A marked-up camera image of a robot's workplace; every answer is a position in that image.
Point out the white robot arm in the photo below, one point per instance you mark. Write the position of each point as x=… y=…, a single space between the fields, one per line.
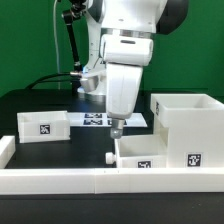
x=122 y=31

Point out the white U-shaped boundary fence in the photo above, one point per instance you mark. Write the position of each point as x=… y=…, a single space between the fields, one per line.
x=103 y=181

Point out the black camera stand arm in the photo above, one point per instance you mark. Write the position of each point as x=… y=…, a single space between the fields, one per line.
x=69 y=16

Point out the white sheet with markers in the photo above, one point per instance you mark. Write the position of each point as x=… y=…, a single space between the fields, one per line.
x=81 y=119

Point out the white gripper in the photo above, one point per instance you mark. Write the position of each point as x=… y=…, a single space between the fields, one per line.
x=123 y=83

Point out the white drawer box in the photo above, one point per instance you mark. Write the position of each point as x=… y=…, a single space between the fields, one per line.
x=138 y=151
x=43 y=126

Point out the white drawer box front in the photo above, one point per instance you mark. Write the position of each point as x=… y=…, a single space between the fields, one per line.
x=138 y=151

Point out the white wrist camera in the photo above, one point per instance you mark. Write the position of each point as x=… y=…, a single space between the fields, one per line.
x=92 y=83

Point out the white drawer cabinet frame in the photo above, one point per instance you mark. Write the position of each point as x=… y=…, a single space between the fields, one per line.
x=191 y=127

